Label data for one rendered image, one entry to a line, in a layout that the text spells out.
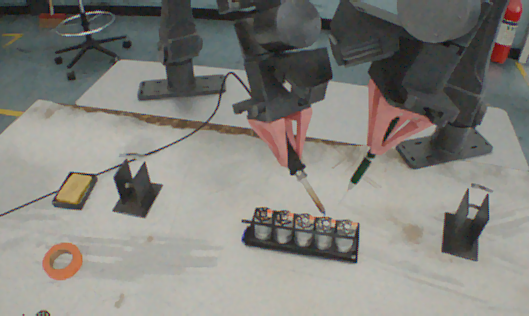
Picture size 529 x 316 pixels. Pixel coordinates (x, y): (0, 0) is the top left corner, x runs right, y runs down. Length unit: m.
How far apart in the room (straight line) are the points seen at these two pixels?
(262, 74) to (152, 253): 0.30
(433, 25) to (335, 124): 0.51
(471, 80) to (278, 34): 0.36
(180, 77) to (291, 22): 0.48
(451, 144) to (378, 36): 0.43
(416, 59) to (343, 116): 0.47
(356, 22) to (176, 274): 0.40
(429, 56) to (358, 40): 0.07
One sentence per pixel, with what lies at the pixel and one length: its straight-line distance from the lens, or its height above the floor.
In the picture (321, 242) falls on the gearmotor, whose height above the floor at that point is 0.79.
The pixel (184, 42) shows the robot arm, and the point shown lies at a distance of 0.82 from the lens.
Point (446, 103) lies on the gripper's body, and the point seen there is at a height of 1.02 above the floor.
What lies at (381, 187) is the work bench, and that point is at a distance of 0.68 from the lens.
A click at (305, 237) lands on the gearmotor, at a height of 0.79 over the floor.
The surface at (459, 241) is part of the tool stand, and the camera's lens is 0.65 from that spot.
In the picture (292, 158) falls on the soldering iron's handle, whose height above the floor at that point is 0.86.
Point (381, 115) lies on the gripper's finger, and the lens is 0.42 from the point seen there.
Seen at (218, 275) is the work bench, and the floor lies 0.75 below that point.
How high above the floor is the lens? 1.22
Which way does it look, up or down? 41 degrees down
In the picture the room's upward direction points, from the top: straight up
